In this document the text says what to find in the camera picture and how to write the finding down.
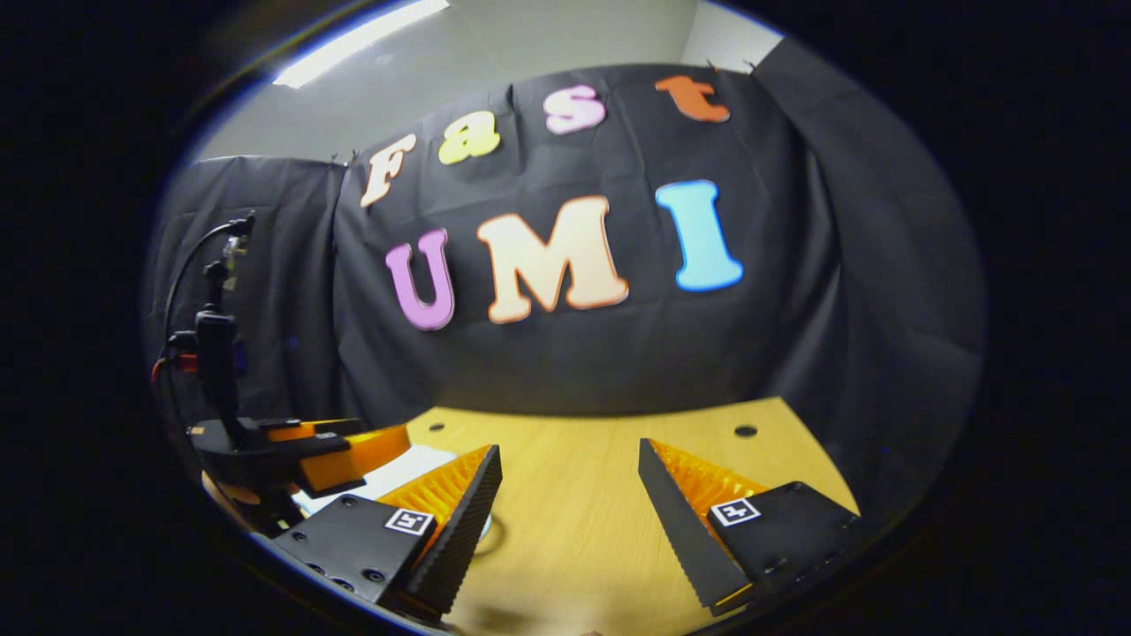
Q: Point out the black backdrop cloth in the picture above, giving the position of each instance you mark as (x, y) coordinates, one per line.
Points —
(574, 353)

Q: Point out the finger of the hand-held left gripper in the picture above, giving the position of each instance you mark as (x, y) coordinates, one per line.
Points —
(309, 430)
(353, 459)

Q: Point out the long ceiling light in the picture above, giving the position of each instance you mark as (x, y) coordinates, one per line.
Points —
(353, 44)

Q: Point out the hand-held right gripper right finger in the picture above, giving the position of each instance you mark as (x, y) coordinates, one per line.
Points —
(682, 539)

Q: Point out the pale blue suitcase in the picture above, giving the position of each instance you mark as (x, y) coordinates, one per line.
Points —
(406, 468)

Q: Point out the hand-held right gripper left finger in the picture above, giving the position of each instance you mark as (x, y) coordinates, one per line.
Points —
(464, 539)

